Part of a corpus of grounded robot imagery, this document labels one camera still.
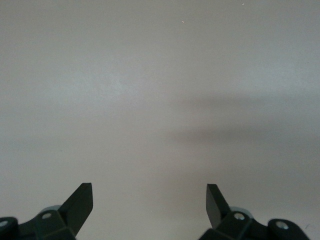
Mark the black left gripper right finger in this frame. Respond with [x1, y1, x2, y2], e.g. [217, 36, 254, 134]
[198, 183, 311, 240]

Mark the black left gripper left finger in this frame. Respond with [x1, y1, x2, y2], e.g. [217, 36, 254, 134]
[0, 182, 94, 240]

